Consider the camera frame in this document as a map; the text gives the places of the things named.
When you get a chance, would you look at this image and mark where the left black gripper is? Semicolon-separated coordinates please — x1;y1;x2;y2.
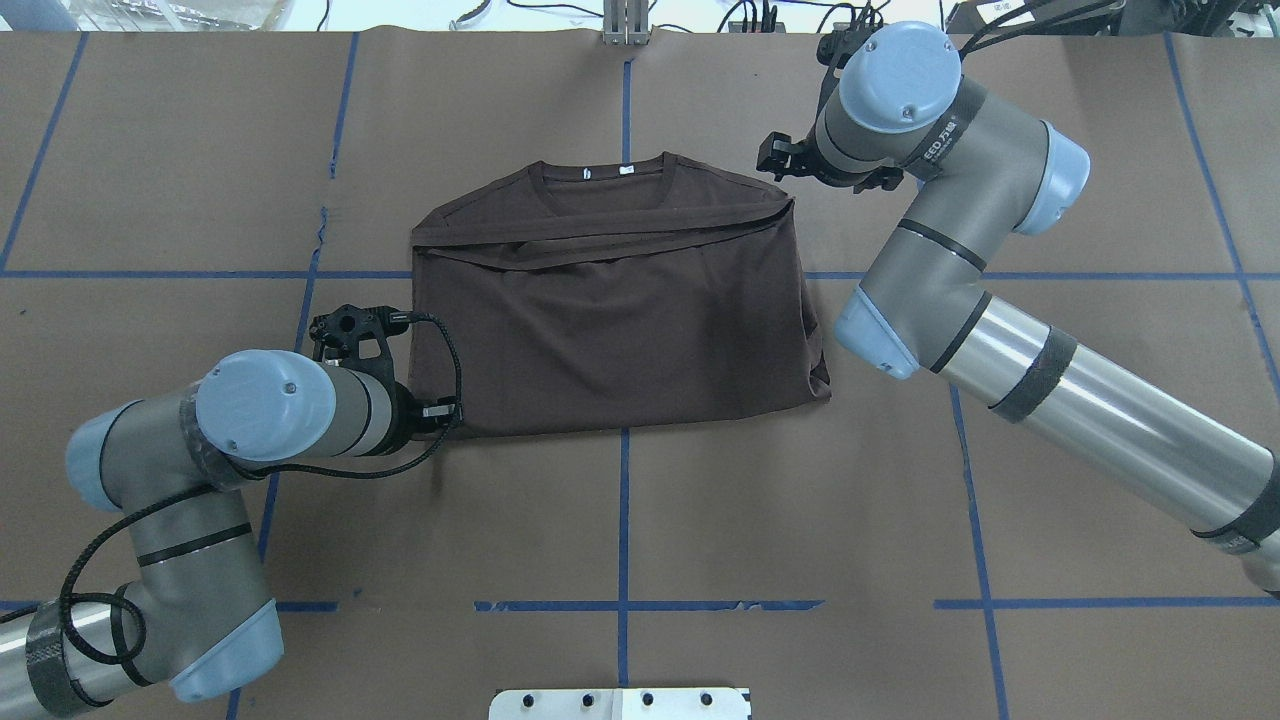
387;386;460;446

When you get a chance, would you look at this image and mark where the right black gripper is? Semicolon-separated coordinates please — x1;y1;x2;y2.
756;129;901;193

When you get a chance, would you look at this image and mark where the brown t-shirt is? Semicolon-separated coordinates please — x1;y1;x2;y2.
410;152;831;438

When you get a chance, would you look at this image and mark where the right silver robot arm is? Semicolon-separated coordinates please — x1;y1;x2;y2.
756;20;1277;600

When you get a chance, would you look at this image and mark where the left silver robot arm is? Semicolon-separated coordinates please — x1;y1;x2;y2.
3;348;462;719

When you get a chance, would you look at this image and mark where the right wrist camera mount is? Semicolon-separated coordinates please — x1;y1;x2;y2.
815;20;884;110

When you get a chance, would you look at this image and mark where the aluminium frame post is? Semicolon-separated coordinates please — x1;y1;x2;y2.
602;0;652;47

